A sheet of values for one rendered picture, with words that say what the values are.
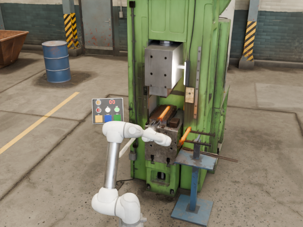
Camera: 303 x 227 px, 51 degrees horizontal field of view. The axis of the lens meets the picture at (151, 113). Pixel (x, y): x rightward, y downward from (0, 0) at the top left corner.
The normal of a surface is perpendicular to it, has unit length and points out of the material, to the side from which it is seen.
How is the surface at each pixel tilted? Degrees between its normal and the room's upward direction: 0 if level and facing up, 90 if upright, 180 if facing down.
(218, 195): 0
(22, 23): 89
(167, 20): 90
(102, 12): 90
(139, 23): 90
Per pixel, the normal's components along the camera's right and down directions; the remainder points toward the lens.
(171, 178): -0.33, 0.39
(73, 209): 0.00, -0.90
